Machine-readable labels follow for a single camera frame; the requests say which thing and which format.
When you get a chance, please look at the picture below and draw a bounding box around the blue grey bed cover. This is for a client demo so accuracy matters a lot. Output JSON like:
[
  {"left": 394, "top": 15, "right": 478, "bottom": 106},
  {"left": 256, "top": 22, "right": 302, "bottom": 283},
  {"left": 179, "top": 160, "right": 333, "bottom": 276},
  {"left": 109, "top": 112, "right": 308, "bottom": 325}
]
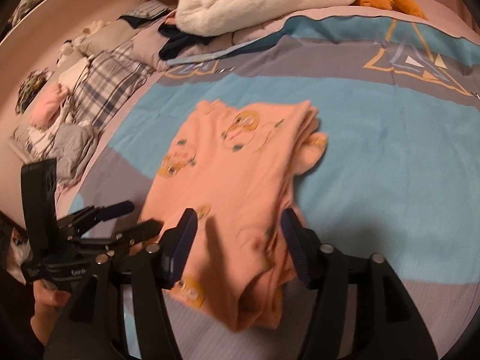
[{"left": 57, "top": 7, "right": 479, "bottom": 356}]

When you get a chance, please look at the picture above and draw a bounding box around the pink cartoon print shirt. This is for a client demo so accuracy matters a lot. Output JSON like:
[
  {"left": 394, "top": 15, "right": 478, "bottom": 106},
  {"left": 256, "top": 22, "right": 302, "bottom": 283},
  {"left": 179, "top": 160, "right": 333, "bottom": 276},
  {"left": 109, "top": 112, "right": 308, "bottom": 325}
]
[{"left": 140, "top": 100, "right": 327, "bottom": 332}]

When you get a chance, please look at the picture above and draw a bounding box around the plaid pillow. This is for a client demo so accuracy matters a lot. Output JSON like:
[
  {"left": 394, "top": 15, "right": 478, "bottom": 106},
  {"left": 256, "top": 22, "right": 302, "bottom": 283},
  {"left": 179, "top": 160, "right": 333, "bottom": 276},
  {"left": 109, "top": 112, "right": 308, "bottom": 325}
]
[{"left": 72, "top": 41, "right": 153, "bottom": 132}]

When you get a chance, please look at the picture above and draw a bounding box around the person's left hand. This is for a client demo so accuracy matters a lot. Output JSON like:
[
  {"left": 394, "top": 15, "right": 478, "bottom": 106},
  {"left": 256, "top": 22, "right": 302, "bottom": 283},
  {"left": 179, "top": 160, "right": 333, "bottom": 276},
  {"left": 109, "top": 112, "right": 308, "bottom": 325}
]
[{"left": 30, "top": 280, "right": 71, "bottom": 345}]

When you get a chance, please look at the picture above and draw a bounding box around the dark blue garment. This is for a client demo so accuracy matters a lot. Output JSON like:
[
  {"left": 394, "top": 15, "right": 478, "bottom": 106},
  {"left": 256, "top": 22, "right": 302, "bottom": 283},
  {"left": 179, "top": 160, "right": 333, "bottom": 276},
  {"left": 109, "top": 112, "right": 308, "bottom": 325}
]
[{"left": 119, "top": 15, "right": 214, "bottom": 66}]

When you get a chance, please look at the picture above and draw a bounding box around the pink pillow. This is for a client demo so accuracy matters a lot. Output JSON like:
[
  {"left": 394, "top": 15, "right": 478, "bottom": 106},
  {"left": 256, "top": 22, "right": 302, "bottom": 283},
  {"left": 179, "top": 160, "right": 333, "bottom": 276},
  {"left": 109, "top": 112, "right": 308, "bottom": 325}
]
[{"left": 74, "top": 0, "right": 181, "bottom": 73}]

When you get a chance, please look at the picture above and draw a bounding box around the pile of small clothes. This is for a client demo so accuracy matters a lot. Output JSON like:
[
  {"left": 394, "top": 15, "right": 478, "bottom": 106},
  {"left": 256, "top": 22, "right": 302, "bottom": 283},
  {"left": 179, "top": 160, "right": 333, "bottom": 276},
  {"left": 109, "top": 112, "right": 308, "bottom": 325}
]
[{"left": 6, "top": 20, "right": 110, "bottom": 192}]

